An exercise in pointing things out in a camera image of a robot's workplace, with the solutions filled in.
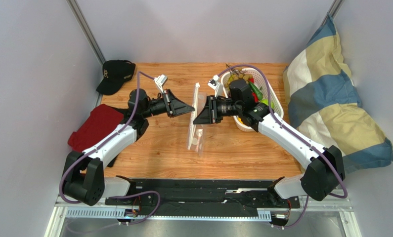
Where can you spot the white perforated plastic basket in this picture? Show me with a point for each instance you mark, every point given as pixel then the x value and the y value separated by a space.
pixel 259 82

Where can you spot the yellow-green starfruit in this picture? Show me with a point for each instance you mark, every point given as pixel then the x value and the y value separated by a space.
pixel 230 79

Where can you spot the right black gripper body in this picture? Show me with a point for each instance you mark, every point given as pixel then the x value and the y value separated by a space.
pixel 213 109

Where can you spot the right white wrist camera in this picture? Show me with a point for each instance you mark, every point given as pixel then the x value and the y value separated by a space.
pixel 216 84

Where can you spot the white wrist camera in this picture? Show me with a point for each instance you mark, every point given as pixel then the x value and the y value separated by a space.
pixel 160 82
pixel 216 84

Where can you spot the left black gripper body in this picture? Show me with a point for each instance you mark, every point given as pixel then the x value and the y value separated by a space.
pixel 156 107

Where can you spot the clear polka-dot zip bag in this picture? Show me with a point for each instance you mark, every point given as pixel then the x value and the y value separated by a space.
pixel 195 139

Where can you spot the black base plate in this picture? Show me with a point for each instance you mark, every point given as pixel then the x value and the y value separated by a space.
pixel 211 198

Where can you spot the green chili pepper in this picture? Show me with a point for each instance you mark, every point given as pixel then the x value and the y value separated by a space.
pixel 255 90

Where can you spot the aluminium frame rail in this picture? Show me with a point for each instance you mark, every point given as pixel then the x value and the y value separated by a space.
pixel 134 217

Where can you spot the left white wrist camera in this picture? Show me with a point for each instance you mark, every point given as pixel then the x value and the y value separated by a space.
pixel 160 82

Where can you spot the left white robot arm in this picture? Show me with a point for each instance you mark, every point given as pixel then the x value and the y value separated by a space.
pixel 83 179

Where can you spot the red folded cloth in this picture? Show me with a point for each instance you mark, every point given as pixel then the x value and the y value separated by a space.
pixel 100 123

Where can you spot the black baseball cap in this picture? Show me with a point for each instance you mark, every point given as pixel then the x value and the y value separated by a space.
pixel 115 74

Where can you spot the blue yellow checkered pillow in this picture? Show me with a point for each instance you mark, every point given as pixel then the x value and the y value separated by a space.
pixel 324 105

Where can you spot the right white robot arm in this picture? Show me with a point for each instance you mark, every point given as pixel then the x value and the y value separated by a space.
pixel 324 168

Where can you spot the green sliced fruit toy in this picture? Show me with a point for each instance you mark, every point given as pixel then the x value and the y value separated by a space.
pixel 267 102

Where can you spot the tan longan bunch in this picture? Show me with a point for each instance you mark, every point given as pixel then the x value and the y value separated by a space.
pixel 242 74

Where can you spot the red bell pepper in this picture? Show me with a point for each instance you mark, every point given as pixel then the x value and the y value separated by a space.
pixel 255 96

